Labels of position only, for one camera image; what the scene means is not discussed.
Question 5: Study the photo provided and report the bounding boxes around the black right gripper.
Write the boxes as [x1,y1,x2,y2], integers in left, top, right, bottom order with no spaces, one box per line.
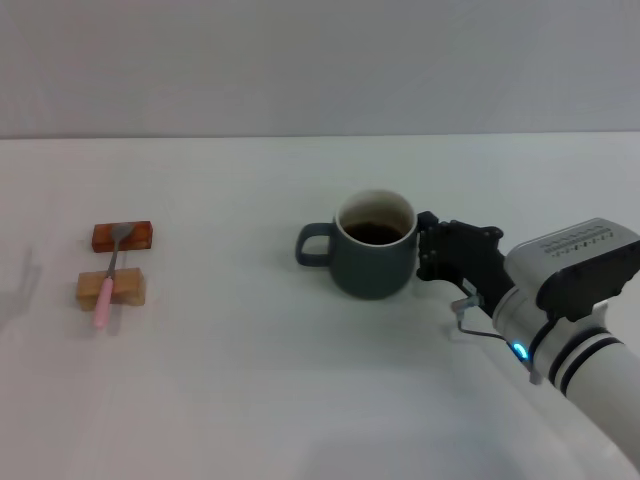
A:
[415,210,517,319]

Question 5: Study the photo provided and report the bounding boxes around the grey ceramic mug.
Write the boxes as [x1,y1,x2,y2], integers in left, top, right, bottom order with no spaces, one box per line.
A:
[295,188,419,302]

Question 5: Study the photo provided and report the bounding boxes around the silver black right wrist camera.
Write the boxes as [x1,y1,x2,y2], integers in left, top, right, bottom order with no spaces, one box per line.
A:
[504,217,629,322]

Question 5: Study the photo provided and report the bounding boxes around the pink handled metal spoon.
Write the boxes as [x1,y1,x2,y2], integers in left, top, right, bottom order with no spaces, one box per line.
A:
[92,222,135,330]

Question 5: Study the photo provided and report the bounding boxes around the dark coffee liquid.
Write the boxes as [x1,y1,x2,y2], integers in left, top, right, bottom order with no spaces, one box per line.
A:
[344,221,406,247]

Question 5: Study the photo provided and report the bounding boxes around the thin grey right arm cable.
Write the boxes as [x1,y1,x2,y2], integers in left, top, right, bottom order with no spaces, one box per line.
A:
[451,293,516,347]

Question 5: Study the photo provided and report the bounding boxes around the reddish brown wooden block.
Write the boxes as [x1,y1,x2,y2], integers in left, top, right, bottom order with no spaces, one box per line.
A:
[92,220,155,254]

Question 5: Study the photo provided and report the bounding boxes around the light wooden spoon rest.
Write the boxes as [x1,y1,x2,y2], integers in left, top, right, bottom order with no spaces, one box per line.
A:
[75,267,148,313]

